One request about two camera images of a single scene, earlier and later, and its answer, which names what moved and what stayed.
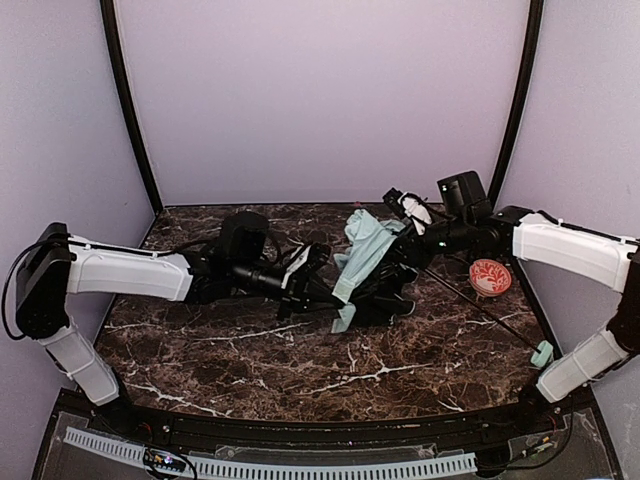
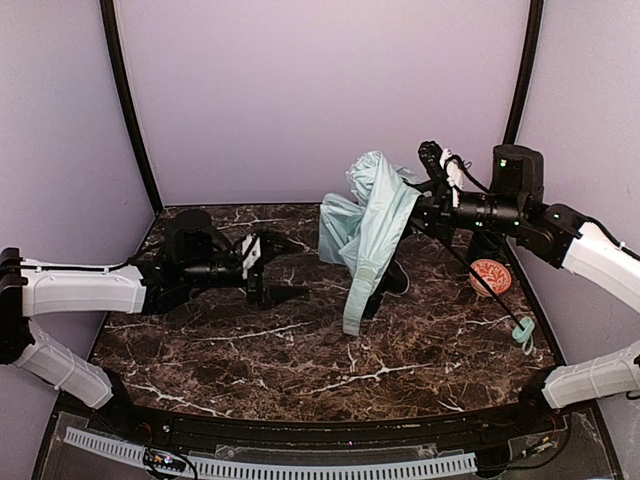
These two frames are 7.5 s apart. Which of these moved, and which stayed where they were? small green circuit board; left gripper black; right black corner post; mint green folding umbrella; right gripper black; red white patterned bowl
Moved: mint green folding umbrella; right gripper black; left gripper black
Stayed: red white patterned bowl; small green circuit board; right black corner post
